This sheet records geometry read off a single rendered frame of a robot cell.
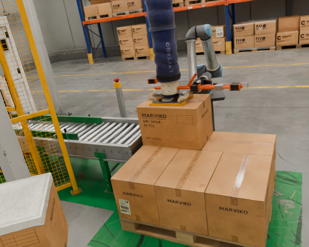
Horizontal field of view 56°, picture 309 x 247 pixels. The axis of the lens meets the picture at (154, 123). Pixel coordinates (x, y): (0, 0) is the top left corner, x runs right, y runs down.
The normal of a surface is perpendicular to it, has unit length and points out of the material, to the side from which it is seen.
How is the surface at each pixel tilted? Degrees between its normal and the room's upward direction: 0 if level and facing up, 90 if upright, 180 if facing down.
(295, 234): 0
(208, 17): 90
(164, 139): 90
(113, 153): 90
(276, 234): 0
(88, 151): 90
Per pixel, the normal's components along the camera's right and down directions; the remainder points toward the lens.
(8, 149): 0.89, 0.03
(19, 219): -0.15, -0.91
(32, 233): 0.22, 0.34
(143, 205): -0.42, 0.40
